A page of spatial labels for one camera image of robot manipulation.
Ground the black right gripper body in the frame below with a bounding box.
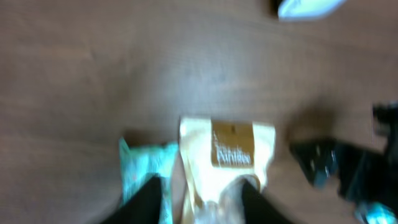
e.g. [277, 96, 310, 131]
[289, 102, 397, 212]

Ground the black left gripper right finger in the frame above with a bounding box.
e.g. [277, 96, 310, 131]
[241, 180, 294, 224]

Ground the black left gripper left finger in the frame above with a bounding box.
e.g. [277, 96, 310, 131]
[100, 177, 162, 224]

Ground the green wet wipes pack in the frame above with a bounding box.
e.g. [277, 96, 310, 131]
[119, 138, 178, 224]

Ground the brown Pantree snack pouch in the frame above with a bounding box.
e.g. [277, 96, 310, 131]
[179, 117, 276, 223]

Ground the small green sachet pack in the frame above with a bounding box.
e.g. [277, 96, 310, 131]
[354, 202, 397, 224]

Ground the white barcode scanner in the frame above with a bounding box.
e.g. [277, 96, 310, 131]
[277, 0, 346, 21]

